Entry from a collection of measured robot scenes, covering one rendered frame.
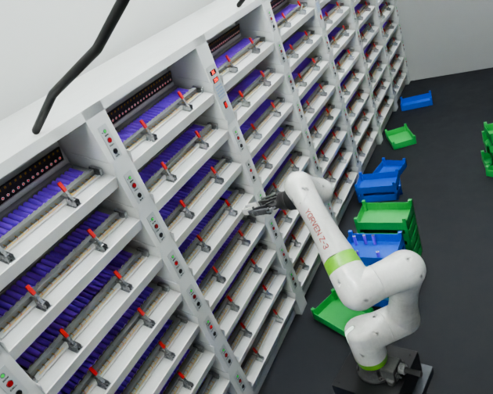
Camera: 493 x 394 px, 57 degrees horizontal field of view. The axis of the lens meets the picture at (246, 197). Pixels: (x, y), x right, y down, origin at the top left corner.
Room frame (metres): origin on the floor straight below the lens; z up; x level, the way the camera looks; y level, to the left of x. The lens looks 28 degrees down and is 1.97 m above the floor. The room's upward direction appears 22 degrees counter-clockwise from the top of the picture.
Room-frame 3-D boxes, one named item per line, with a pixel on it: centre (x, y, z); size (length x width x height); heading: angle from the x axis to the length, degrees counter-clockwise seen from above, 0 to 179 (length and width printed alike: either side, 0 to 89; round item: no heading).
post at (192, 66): (2.15, 0.01, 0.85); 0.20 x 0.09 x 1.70; 52
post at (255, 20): (2.70, -0.42, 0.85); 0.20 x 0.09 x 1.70; 52
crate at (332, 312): (1.90, -0.26, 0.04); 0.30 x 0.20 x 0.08; 28
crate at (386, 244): (1.96, -0.53, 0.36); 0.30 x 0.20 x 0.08; 51
